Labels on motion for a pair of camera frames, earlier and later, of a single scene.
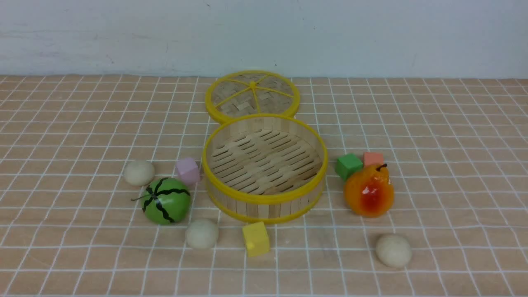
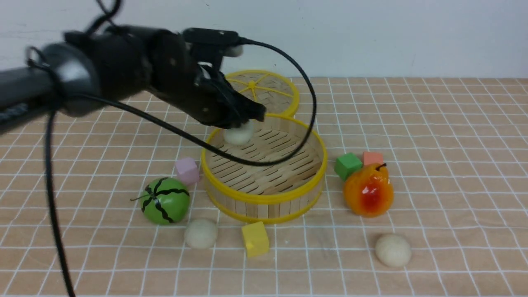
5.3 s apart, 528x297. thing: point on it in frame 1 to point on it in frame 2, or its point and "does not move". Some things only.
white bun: (393, 250) does not move
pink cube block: (188, 170) does not move
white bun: (139, 173) to (241, 135)
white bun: (201, 234) does not move
